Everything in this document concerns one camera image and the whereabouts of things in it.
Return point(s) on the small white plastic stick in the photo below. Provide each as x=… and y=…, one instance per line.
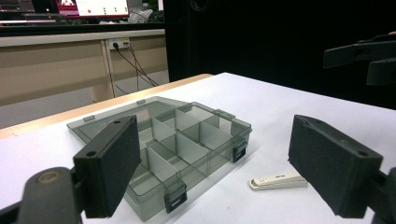
x=277, y=181

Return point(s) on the white power socket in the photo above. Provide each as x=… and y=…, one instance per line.
x=119, y=43

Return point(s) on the white crumpled bag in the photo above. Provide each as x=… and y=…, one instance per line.
x=140, y=16

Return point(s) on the computer monitor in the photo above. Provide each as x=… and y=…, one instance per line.
x=96, y=7

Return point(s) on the transparent grey compartment box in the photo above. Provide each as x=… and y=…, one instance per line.
x=186, y=146

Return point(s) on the dark curtain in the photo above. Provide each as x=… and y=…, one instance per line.
x=264, y=37

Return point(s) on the beige office desk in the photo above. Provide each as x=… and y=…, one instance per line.
x=49, y=65

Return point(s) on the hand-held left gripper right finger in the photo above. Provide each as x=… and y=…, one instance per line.
x=333, y=168

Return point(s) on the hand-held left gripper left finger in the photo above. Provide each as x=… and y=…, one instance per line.
x=107, y=168

